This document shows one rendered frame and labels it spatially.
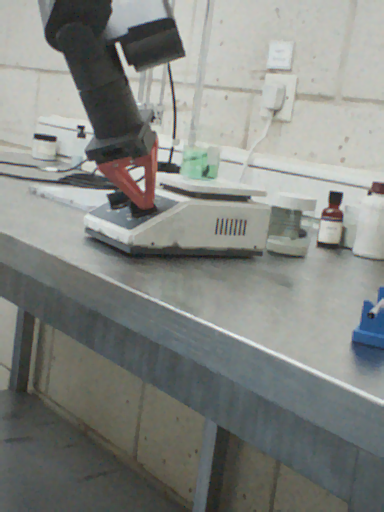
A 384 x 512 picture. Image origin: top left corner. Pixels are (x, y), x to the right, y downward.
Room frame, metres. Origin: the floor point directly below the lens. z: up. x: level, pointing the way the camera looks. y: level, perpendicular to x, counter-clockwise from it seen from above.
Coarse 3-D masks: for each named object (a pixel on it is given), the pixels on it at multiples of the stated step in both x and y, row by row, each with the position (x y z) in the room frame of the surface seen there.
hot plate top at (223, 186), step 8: (160, 176) 1.01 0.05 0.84; (168, 176) 1.01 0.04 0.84; (176, 176) 1.03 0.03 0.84; (168, 184) 0.99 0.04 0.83; (176, 184) 0.97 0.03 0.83; (184, 184) 0.96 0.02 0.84; (192, 184) 0.95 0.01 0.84; (200, 184) 0.96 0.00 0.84; (208, 184) 0.97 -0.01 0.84; (216, 184) 0.99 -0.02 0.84; (224, 184) 1.01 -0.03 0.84; (232, 184) 1.02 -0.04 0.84; (240, 184) 1.04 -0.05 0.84; (208, 192) 0.96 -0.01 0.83; (216, 192) 0.96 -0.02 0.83; (224, 192) 0.97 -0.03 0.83; (232, 192) 0.98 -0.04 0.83; (240, 192) 0.98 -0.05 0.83; (248, 192) 0.99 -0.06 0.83; (256, 192) 1.00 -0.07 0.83; (264, 192) 1.00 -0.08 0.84
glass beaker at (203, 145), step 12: (192, 120) 0.99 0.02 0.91; (204, 120) 0.98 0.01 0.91; (192, 132) 0.99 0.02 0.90; (204, 132) 0.98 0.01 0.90; (216, 132) 0.99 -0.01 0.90; (192, 144) 0.99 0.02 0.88; (204, 144) 0.98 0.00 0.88; (216, 144) 0.99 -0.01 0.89; (192, 156) 0.98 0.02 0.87; (204, 156) 0.98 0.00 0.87; (216, 156) 0.99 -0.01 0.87; (180, 168) 1.00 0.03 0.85; (192, 168) 0.98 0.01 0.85; (204, 168) 0.98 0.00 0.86; (216, 168) 0.99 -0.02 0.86; (192, 180) 0.98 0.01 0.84; (204, 180) 0.98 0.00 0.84; (216, 180) 1.00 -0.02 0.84
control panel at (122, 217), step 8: (160, 200) 0.96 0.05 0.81; (168, 200) 0.95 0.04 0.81; (176, 200) 0.95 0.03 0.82; (96, 208) 1.00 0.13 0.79; (104, 208) 0.99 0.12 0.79; (128, 208) 0.97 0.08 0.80; (160, 208) 0.94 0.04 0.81; (168, 208) 0.93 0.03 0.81; (96, 216) 0.98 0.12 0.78; (104, 216) 0.97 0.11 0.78; (112, 216) 0.96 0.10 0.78; (120, 216) 0.95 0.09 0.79; (128, 216) 0.94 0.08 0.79; (144, 216) 0.93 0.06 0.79; (152, 216) 0.92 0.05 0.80; (120, 224) 0.93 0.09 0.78; (128, 224) 0.92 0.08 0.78; (136, 224) 0.91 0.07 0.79
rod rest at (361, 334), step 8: (368, 304) 0.66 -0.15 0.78; (376, 304) 0.73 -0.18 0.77; (360, 320) 0.66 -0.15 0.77; (368, 320) 0.66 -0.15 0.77; (376, 320) 0.65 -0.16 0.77; (360, 328) 0.66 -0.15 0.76; (368, 328) 0.66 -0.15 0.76; (376, 328) 0.65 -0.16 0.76; (352, 336) 0.65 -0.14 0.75; (360, 336) 0.65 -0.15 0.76; (368, 336) 0.65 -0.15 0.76; (376, 336) 0.65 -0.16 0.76; (368, 344) 0.65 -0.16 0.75; (376, 344) 0.65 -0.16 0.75
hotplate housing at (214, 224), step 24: (168, 192) 0.99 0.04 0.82; (192, 192) 0.97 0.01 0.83; (168, 216) 0.92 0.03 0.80; (192, 216) 0.94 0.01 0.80; (216, 216) 0.96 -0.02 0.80; (240, 216) 0.98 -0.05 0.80; (264, 216) 1.00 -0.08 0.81; (120, 240) 0.91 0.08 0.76; (144, 240) 0.91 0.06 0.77; (168, 240) 0.92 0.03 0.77; (192, 240) 0.94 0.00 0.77; (216, 240) 0.96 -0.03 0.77; (240, 240) 0.98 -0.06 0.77; (264, 240) 1.00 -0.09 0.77
